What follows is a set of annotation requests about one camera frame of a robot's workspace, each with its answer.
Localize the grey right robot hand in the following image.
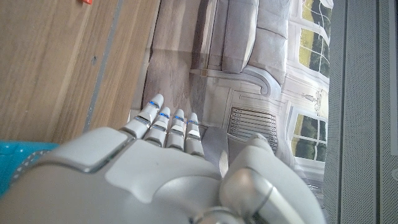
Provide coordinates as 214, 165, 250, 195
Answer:
0, 93, 327, 224

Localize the teal plastic toy case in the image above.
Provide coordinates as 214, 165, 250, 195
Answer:
0, 139, 60, 198

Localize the printed living room backdrop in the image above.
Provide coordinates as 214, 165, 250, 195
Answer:
129, 0, 335, 224

